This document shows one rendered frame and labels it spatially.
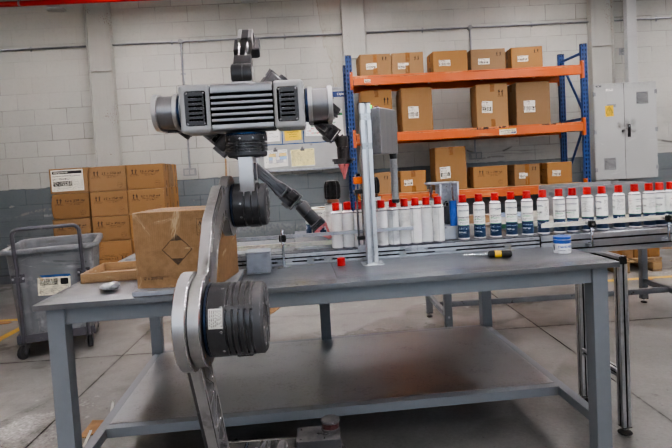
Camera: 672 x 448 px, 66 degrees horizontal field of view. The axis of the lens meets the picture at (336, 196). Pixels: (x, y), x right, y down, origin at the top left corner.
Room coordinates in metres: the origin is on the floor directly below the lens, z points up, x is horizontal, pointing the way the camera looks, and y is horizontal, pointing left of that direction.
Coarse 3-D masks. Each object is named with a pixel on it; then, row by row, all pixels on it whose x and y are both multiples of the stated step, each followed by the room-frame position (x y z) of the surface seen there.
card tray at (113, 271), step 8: (104, 264) 2.33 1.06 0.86; (112, 264) 2.33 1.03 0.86; (120, 264) 2.34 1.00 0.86; (128, 264) 2.34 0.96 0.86; (88, 272) 2.15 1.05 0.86; (96, 272) 2.24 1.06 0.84; (104, 272) 2.08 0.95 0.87; (112, 272) 2.09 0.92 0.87; (120, 272) 2.09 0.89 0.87; (128, 272) 2.09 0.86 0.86; (136, 272) 2.09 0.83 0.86; (88, 280) 2.08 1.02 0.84; (96, 280) 2.08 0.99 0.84; (104, 280) 2.08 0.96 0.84; (112, 280) 2.09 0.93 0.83; (120, 280) 2.09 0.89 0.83
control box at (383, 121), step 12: (372, 108) 2.14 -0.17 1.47; (384, 108) 2.17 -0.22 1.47; (372, 120) 2.14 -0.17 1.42; (384, 120) 2.16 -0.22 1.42; (372, 132) 2.14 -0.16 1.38; (384, 132) 2.15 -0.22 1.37; (396, 132) 2.26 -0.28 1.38; (372, 144) 2.14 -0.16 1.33; (384, 144) 2.15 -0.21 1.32; (396, 144) 2.25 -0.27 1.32
